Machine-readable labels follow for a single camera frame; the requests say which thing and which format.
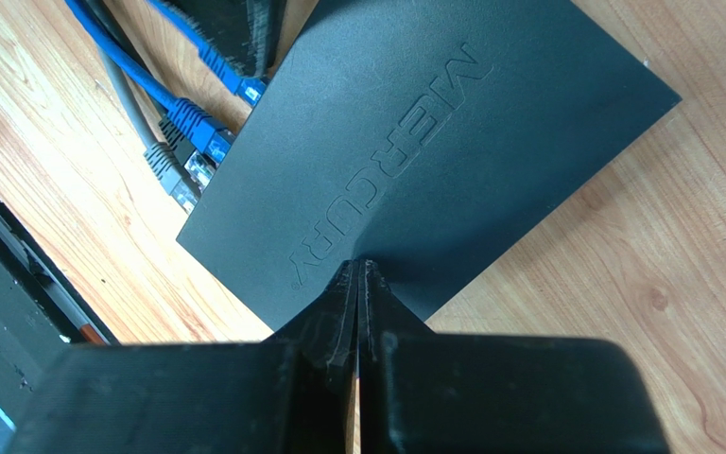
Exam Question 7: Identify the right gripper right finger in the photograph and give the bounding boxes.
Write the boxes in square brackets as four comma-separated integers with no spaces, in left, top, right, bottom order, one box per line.
[357,260,670,453]

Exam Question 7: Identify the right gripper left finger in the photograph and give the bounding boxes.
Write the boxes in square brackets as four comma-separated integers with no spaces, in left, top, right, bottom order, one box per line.
[8,261,357,453]

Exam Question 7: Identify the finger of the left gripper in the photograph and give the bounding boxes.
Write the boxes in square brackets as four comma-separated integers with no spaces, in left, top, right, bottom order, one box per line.
[164,0,286,79]

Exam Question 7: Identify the black network switch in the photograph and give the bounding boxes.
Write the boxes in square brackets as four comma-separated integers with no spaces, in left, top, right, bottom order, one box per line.
[178,1,680,329]

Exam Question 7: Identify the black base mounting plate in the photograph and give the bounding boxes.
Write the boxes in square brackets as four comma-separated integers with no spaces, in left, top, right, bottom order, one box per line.
[0,200,117,428]

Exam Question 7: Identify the blue ethernet cable upper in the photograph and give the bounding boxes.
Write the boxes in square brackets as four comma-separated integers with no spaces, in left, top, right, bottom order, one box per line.
[146,0,269,108]

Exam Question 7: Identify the blue ethernet cable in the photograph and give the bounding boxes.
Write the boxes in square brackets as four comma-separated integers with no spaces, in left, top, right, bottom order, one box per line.
[146,0,269,108]
[63,0,237,166]

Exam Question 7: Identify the blue ethernet cable lower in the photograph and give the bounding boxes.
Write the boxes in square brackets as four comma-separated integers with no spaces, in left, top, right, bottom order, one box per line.
[63,0,237,166]

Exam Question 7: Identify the grey ethernet cable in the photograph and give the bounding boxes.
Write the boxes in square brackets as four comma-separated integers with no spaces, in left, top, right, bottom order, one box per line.
[95,46,203,216]

